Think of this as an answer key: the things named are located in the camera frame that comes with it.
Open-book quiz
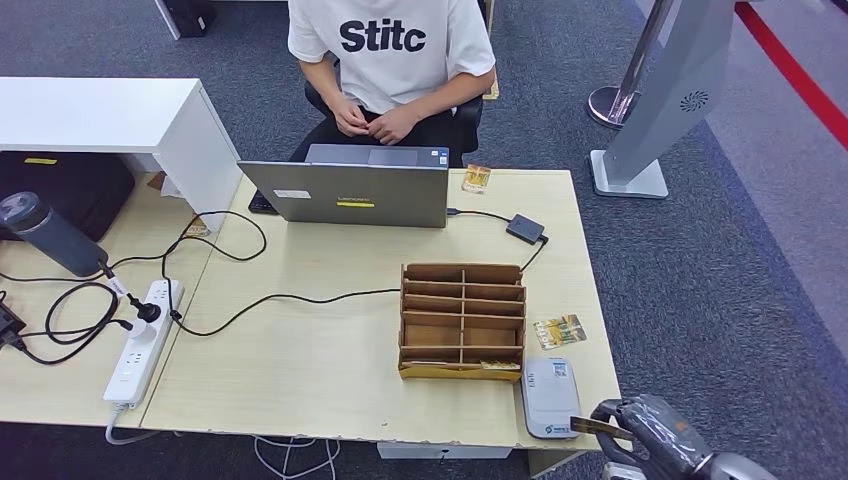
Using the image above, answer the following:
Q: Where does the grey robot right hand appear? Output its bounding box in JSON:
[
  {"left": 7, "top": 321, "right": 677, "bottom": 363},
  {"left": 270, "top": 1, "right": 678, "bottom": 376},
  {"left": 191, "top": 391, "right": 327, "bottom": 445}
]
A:
[{"left": 589, "top": 394, "right": 717, "bottom": 480}]

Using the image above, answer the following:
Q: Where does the person's right hand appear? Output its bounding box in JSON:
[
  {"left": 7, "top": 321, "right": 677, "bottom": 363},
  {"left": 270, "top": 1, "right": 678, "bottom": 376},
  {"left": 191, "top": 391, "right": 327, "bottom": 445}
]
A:
[{"left": 329, "top": 97, "right": 372, "bottom": 138}]

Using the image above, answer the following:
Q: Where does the person's left hand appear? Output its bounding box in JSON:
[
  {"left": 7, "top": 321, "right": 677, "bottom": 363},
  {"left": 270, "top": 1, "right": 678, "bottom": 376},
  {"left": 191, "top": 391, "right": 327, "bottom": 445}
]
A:
[{"left": 367, "top": 105, "right": 420, "bottom": 147}]

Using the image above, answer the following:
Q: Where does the person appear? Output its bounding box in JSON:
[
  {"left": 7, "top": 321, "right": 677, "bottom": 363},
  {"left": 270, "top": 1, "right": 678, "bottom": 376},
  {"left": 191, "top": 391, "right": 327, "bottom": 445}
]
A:
[{"left": 286, "top": 0, "right": 497, "bottom": 167}]

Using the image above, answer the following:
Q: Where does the yellow card stack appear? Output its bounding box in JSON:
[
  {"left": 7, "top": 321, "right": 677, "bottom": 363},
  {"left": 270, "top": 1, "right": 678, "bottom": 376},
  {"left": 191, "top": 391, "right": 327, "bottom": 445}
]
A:
[{"left": 461, "top": 164, "right": 493, "bottom": 196}]

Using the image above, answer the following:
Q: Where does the grey card reader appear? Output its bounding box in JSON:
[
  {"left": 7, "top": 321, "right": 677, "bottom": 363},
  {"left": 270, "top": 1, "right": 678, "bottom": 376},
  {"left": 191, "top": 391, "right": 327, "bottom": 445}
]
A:
[{"left": 519, "top": 357, "right": 583, "bottom": 441}]

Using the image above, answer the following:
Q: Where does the green yellow patterned card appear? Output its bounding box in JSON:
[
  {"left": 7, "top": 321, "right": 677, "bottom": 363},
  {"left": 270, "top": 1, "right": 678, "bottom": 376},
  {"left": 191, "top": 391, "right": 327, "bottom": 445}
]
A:
[{"left": 531, "top": 313, "right": 589, "bottom": 352}]

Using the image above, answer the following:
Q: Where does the cardboard card organizer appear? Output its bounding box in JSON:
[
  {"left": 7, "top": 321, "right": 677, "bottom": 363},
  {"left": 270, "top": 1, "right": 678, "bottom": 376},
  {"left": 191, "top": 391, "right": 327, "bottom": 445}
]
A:
[{"left": 397, "top": 262, "right": 528, "bottom": 384}]

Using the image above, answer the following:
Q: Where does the grey laptop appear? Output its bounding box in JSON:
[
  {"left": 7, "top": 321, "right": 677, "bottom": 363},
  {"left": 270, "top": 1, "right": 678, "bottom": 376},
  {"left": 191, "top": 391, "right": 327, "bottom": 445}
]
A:
[{"left": 237, "top": 143, "right": 450, "bottom": 230}]

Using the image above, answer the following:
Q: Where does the black office chair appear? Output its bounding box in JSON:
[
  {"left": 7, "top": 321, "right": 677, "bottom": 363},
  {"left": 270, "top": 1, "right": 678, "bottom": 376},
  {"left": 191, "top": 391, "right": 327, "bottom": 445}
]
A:
[{"left": 304, "top": 79, "right": 485, "bottom": 167}]

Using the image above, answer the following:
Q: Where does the black power adapter box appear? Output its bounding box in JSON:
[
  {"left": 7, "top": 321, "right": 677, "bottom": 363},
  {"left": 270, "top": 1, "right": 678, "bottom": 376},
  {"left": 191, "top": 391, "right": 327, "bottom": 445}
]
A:
[{"left": 506, "top": 213, "right": 547, "bottom": 246}]

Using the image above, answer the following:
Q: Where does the black computer tower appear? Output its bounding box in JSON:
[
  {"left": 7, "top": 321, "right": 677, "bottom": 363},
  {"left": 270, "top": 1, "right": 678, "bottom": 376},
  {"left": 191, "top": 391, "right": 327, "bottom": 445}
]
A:
[{"left": 163, "top": 0, "right": 217, "bottom": 39}]

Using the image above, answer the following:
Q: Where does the white desk leg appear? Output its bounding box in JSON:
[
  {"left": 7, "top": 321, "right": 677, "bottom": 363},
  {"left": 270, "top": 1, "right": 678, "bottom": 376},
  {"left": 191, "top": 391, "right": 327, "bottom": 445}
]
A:
[{"left": 154, "top": 0, "right": 183, "bottom": 41}]

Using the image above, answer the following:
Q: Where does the white desk shelf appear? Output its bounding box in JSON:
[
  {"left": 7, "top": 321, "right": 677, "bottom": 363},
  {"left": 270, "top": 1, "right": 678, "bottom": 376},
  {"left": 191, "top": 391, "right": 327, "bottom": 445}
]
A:
[{"left": 0, "top": 76, "right": 244, "bottom": 233}]

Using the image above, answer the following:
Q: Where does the black plug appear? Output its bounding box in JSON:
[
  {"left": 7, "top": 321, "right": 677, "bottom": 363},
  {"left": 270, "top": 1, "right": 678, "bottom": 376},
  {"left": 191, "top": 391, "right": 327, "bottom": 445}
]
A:
[{"left": 126, "top": 293, "right": 163, "bottom": 325}]

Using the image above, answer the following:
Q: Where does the silver kiosk stand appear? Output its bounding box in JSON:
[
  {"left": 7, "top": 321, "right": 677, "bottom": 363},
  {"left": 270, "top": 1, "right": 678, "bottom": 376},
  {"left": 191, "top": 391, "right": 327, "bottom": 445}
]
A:
[{"left": 588, "top": 0, "right": 770, "bottom": 200}]

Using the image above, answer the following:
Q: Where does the black bag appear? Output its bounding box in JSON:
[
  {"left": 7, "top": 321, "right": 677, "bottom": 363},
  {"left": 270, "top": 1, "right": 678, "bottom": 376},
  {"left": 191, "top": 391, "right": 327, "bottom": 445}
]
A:
[{"left": 0, "top": 152, "right": 136, "bottom": 243}]

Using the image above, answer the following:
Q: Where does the white plug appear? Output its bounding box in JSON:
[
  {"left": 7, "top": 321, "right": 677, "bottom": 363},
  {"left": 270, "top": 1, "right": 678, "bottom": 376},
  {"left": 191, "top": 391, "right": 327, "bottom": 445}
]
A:
[{"left": 123, "top": 317, "right": 158, "bottom": 342}]

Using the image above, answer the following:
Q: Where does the dark grey water bottle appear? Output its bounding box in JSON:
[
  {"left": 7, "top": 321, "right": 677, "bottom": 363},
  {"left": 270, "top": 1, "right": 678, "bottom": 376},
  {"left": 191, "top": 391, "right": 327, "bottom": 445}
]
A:
[{"left": 0, "top": 192, "right": 110, "bottom": 278}]

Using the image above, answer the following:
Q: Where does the white power strip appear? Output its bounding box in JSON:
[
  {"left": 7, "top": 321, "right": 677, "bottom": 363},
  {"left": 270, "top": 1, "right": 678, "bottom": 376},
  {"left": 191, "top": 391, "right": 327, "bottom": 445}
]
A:
[{"left": 101, "top": 278, "right": 185, "bottom": 405}]

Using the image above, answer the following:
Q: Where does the black charger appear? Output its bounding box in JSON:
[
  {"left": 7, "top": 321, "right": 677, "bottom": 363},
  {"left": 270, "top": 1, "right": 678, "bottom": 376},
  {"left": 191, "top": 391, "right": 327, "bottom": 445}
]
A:
[{"left": 0, "top": 291, "right": 30, "bottom": 351}]

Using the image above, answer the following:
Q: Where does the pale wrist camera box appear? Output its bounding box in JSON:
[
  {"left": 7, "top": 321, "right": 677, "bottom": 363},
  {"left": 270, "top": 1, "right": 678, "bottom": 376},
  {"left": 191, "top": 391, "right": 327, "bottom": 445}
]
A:
[{"left": 602, "top": 462, "right": 649, "bottom": 480}]

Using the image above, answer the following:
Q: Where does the short black laptop cable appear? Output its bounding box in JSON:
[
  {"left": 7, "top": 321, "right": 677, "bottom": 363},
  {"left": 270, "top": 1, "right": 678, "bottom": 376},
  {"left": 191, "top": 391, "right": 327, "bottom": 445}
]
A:
[{"left": 447, "top": 207, "right": 512, "bottom": 225}]

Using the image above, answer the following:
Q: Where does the long black power cable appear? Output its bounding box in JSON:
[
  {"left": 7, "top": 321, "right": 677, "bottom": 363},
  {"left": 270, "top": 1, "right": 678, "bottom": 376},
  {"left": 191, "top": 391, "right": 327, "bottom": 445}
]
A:
[{"left": 160, "top": 210, "right": 550, "bottom": 338}]

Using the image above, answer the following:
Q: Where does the chrome stanchion post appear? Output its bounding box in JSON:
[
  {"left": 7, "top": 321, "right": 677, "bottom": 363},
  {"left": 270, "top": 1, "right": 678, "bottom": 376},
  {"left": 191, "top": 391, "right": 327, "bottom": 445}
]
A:
[{"left": 586, "top": 0, "right": 677, "bottom": 130}]

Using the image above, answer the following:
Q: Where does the thin black cable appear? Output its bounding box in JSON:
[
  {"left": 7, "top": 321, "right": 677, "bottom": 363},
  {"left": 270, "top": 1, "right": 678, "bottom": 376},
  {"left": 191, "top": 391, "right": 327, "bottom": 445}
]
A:
[{"left": 0, "top": 235, "right": 198, "bottom": 283}]

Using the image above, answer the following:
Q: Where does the black cable with white label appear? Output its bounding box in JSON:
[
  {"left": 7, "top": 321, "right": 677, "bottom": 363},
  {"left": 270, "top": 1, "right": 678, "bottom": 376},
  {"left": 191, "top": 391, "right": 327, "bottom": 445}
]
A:
[{"left": 97, "top": 261, "right": 142, "bottom": 309}]

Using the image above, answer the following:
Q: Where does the white cable under desk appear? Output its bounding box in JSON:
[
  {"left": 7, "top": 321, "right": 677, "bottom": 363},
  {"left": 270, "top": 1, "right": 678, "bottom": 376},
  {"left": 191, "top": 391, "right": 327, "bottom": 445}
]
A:
[{"left": 252, "top": 435, "right": 341, "bottom": 480}]

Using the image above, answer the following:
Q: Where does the looped black cable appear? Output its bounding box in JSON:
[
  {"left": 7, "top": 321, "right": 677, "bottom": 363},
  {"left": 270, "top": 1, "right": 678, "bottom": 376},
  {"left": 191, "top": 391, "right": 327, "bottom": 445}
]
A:
[{"left": 0, "top": 281, "right": 132, "bottom": 366}]

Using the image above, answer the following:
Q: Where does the white power strip cable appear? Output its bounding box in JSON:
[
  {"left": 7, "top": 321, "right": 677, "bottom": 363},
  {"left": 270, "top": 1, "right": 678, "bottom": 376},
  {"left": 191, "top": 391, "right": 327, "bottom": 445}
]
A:
[{"left": 103, "top": 401, "right": 159, "bottom": 446}]

